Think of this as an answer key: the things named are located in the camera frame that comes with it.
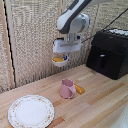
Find white floral rimmed plate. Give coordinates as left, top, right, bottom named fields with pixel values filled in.
left=7, top=94, right=55, bottom=128

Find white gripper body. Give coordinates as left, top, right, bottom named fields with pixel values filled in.
left=52, top=38, right=82, bottom=55

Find pink mug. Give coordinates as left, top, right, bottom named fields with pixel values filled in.
left=59, top=78, right=77, bottom=100

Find black box appliance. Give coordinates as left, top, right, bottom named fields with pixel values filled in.
left=85, top=28, right=128, bottom=81

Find black cable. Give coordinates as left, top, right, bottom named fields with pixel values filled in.
left=81, top=12, right=128, bottom=43

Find orange plastic toy food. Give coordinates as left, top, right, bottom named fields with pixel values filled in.
left=74, top=83, right=86, bottom=95

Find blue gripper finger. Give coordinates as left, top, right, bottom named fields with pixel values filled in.
left=64, top=53, right=70, bottom=63

